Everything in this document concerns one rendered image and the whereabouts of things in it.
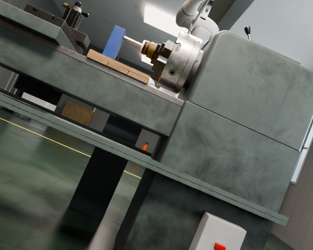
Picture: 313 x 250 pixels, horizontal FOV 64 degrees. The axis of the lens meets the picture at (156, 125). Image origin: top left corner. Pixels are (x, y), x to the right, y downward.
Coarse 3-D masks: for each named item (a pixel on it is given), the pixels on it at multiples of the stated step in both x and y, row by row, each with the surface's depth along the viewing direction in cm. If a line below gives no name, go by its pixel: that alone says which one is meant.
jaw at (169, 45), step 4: (164, 44) 128; (168, 44) 123; (172, 44) 123; (176, 44) 122; (156, 48) 130; (160, 48) 127; (164, 48) 124; (168, 48) 123; (172, 48) 123; (176, 48) 122; (156, 52) 131; (160, 52) 129; (164, 52) 128; (168, 52) 126; (164, 56) 132; (168, 56) 130
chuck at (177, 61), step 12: (180, 36) 124; (192, 36) 128; (180, 48) 121; (192, 48) 123; (168, 60) 122; (180, 60) 122; (168, 72) 125; (180, 72) 123; (156, 84) 137; (168, 84) 130
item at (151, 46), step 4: (144, 44) 132; (148, 44) 132; (152, 44) 132; (156, 44) 133; (144, 48) 132; (148, 48) 132; (152, 48) 132; (144, 52) 134; (148, 52) 132; (152, 52) 132; (148, 56) 134; (152, 56) 133; (156, 56) 134
